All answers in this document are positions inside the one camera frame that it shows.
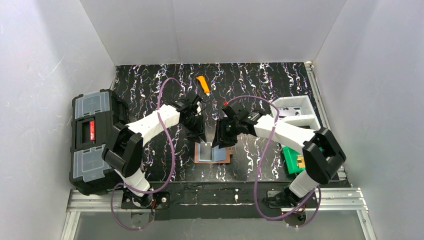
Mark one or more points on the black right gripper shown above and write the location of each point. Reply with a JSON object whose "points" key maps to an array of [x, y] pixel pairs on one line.
{"points": [[226, 129]]}

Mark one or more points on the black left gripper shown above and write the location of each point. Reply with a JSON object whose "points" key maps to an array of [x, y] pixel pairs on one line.
{"points": [[195, 122]]}

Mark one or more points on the white credit card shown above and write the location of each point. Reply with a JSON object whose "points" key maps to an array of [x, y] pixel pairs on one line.
{"points": [[205, 152]]}

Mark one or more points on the black toolbox with clear lids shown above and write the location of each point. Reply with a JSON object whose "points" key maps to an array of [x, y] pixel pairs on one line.
{"points": [[93, 116]]}

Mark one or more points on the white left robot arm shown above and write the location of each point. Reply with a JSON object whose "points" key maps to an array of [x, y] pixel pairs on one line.
{"points": [[123, 150]]}

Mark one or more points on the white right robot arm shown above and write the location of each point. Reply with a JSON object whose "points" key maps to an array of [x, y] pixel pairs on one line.
{"points": [[322, 153]]}

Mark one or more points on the gold card in green bin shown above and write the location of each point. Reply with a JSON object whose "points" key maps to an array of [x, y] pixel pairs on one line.
{"points": [[300, 162]]}

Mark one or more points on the orange utility knife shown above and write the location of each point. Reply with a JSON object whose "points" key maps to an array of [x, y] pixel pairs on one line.
{"points": [[204, 85]]}

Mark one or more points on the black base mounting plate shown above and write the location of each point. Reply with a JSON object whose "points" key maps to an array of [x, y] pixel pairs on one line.
{"points": [[207, 200]]}

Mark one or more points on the green plastic bin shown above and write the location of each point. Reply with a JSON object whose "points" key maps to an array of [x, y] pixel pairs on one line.
{"points": [[290, 156]]}

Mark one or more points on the white plastic bin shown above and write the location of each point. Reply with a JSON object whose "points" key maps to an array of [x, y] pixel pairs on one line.
{"points": [[297, 111]]}

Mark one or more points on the aluminium frame rail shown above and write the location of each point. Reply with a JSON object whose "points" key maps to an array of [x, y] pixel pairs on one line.
{"points": [[332, 199]]}

